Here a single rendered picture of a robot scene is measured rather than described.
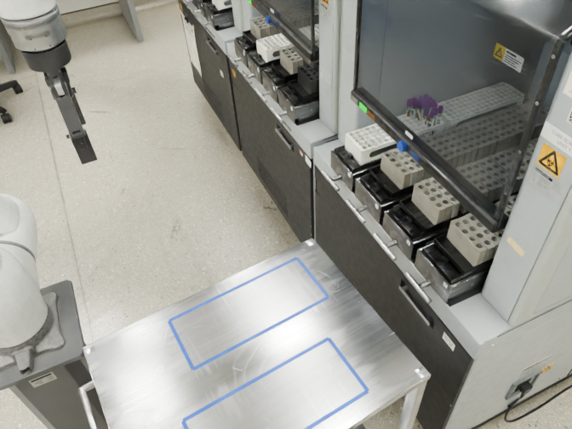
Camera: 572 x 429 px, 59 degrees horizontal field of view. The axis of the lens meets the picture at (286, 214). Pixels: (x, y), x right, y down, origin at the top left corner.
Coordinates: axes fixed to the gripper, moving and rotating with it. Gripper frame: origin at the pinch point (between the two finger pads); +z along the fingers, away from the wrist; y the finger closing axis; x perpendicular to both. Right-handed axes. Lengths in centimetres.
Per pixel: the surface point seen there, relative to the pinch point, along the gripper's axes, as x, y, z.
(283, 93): 66, -54, 39
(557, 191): 75, 51, 5
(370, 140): 75, -9, 34
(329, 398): 27, 54, 38
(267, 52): 70, -76, 34
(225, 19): 71, -130, 42
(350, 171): 66, -5, 39
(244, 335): 17, 33, 38
